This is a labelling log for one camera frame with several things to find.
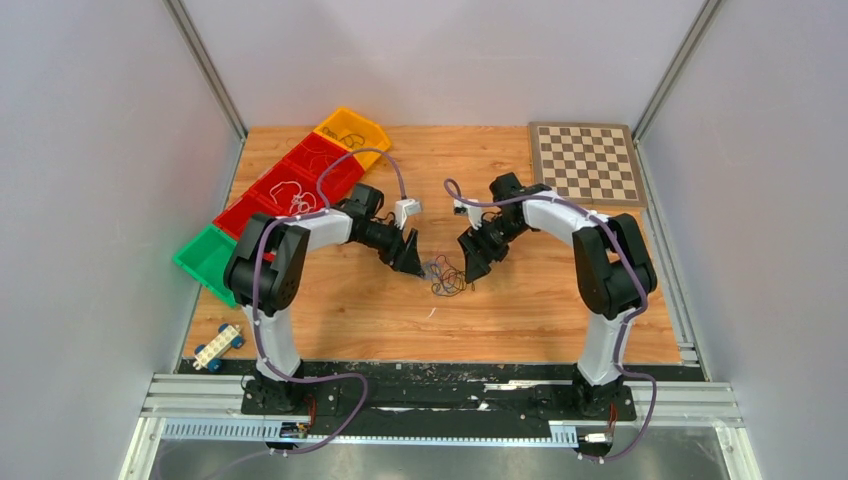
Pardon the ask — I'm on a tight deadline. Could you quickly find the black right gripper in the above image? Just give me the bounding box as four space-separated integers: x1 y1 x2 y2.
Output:
457 216 527 284

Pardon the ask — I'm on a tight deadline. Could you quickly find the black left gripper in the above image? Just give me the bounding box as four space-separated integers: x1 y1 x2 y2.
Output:
358 219 426 280

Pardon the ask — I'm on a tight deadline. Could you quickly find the blue wire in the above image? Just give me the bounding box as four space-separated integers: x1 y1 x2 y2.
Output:
421 255 452 290

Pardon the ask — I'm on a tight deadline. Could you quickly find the brown wire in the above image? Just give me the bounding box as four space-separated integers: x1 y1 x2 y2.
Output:
429 254 476 298

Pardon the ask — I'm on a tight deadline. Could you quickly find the white wire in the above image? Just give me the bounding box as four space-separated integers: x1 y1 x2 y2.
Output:
268 180 319 219

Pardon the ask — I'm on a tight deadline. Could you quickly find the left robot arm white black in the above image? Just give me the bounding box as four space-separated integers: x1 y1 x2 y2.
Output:
223 183 424 414

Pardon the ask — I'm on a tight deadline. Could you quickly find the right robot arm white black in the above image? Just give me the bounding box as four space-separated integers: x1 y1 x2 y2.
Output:
444 173 657 418

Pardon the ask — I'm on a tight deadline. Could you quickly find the red plastic bin middle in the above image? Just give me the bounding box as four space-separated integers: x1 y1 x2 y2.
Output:
248 162 326 216

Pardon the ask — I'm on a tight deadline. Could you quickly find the red plastic bin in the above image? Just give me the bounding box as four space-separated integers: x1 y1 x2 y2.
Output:
282 133 365 204
248 162 326 216
213 192 283 240

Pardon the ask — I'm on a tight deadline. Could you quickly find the yellow plastic bin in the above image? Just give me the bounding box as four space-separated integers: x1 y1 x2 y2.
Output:
313 107 392 152

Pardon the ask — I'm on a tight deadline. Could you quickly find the red plastic bin far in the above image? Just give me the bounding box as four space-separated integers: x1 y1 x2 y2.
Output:
282 133 365 204

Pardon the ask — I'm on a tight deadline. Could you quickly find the wooden chessboard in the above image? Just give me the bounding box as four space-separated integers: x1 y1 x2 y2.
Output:
528 121 647 209

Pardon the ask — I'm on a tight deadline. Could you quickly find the red plastic bin near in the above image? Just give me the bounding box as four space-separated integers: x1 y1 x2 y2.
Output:
213 192 283 240

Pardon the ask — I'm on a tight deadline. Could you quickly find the small white blue toy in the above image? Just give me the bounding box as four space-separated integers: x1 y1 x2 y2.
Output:
192 323 245 373

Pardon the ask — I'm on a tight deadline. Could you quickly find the green plastic bin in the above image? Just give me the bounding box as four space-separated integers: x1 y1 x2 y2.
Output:
172 224 237 308

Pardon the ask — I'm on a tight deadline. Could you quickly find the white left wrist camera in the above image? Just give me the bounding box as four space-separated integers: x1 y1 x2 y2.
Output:
393 198 422 230

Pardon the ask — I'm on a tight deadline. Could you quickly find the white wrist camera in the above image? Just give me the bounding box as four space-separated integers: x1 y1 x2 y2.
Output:
393 198 422 230
453 200 484 230

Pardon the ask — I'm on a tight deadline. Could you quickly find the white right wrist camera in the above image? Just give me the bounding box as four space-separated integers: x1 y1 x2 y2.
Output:
453 200 484 230

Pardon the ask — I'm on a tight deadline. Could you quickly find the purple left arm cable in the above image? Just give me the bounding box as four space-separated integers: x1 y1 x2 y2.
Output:
250 148 409 456

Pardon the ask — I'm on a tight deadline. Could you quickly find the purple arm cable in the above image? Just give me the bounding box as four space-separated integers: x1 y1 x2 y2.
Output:
442 177 658 463
250 148 409 456

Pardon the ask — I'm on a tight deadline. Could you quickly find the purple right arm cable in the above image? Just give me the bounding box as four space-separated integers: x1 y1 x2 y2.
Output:
442 177 658 463

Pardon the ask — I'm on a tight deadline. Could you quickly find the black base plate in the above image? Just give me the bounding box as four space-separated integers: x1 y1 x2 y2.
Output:
176 359 704 442

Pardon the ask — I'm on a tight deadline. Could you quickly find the white slotted cable duct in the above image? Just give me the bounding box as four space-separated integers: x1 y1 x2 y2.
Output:
161 422 579 448

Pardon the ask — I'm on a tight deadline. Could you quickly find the aluminium frame rail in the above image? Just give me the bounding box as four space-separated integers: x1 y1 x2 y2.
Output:
141 374 744 428

